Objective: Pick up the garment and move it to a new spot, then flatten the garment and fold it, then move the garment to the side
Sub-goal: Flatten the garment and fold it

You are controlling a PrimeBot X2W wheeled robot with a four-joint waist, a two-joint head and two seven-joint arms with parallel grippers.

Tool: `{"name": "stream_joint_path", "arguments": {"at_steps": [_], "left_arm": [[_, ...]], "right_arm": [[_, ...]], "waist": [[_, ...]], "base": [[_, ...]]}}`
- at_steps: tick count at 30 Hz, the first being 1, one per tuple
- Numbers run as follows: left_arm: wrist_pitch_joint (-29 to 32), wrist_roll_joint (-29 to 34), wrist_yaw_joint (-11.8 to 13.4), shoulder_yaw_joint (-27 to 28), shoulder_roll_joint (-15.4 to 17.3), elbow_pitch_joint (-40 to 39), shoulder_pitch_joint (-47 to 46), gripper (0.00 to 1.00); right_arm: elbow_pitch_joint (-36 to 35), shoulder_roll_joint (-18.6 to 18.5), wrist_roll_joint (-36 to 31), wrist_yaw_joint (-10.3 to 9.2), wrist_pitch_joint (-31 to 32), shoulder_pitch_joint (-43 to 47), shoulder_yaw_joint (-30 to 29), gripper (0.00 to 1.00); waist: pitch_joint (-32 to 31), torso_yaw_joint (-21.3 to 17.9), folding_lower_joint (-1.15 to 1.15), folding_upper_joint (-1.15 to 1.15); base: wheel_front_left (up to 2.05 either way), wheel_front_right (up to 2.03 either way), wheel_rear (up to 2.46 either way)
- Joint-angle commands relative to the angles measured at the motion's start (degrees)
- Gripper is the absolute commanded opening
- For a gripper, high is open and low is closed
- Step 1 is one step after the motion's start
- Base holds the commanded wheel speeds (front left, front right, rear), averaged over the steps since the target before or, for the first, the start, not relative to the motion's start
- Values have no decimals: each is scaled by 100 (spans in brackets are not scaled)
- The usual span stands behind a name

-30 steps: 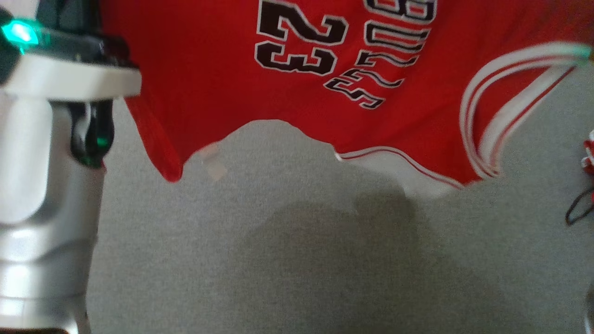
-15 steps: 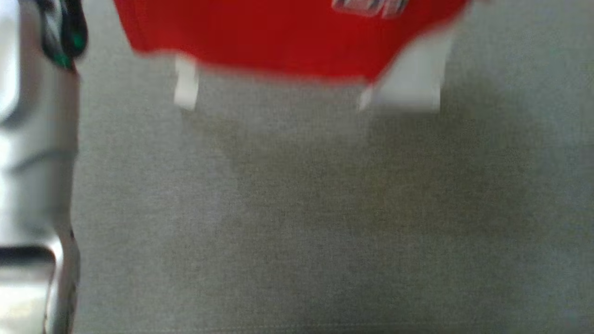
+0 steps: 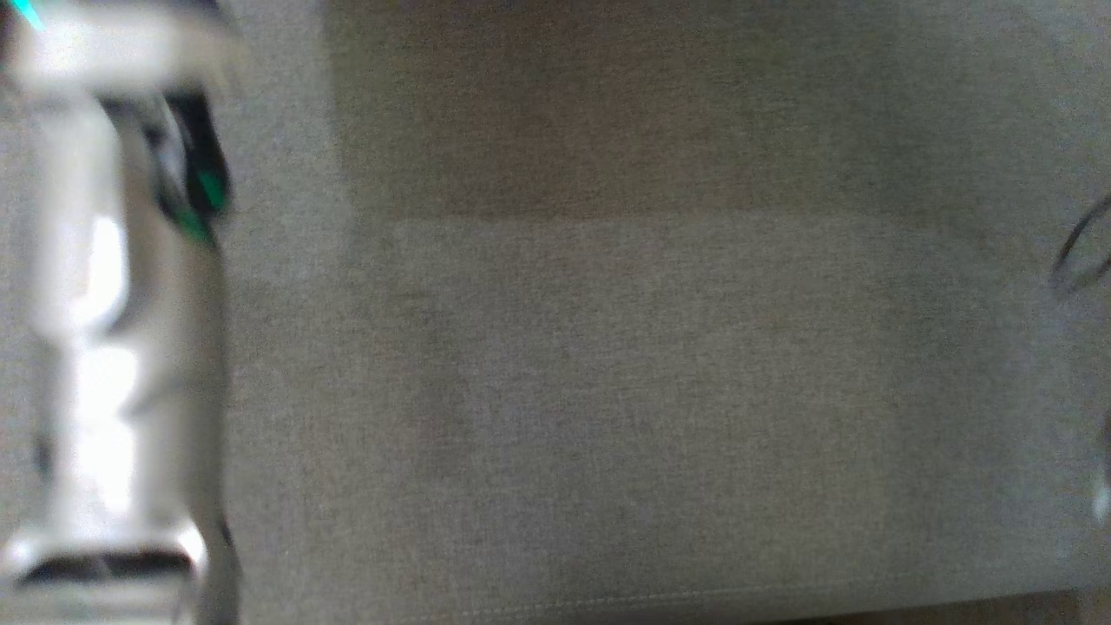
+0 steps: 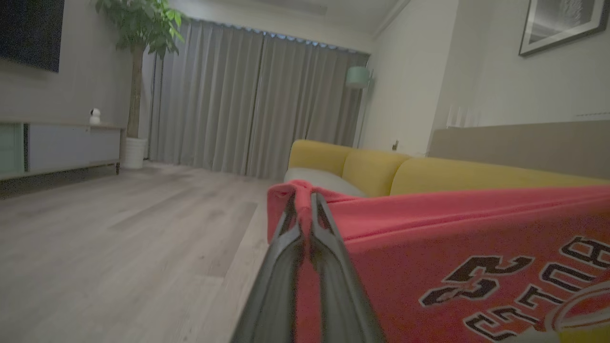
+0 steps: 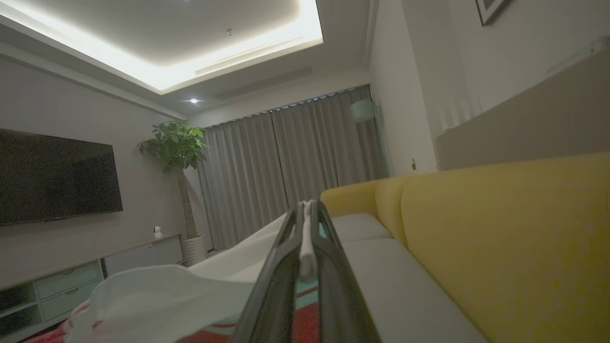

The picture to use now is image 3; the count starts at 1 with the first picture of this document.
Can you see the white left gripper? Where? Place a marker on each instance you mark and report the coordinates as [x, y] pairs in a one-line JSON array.
[[113, 52]]

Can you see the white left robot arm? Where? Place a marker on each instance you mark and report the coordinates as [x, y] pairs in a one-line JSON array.
[[87, 347]]

